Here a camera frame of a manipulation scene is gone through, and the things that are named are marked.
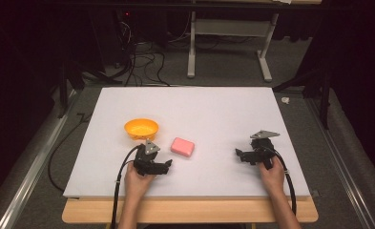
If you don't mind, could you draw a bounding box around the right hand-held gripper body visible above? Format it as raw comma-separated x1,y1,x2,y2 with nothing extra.
243,129,281,171

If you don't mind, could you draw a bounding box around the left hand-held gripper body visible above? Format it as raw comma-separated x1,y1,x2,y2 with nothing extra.
133,138,168,177

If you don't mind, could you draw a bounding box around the person's left hand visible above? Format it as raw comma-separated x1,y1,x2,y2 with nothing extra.
124,161,156,200

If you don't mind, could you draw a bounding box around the person's right hand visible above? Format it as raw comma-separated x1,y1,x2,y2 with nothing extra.
259,156,286,198

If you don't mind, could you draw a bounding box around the pink soap bar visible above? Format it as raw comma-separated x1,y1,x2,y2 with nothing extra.
170,136,196,158

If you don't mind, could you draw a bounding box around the orange plastic bowl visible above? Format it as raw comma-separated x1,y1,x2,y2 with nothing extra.
123,117,160,142

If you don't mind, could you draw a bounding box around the wooden table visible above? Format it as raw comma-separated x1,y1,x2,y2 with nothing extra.
61,196,320,224

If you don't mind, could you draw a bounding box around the white table board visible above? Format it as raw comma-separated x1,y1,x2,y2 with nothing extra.
62,86,311,199

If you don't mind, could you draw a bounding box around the black metal stand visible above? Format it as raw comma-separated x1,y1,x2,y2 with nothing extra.
56,47,123,119
272,56,333,131

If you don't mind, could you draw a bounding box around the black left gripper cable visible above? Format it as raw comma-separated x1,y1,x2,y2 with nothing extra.
110,144,144,229

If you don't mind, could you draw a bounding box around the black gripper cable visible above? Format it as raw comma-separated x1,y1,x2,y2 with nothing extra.
261,144,298,216
110,144,144,229

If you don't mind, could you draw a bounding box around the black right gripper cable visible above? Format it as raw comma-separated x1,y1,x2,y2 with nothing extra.
261,144,298,216

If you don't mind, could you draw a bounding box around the aluminium floor rail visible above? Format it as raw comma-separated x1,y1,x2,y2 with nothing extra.
304,97,375,229
0,89,81,229

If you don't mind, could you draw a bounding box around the black floor cable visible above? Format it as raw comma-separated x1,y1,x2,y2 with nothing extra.
47,112,94,194

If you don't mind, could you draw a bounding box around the tangle of black cables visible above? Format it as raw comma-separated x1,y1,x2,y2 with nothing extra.
113,18,172,88

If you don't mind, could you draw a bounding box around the white metal desk frame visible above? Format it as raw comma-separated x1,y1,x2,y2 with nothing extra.
186,10,281,83

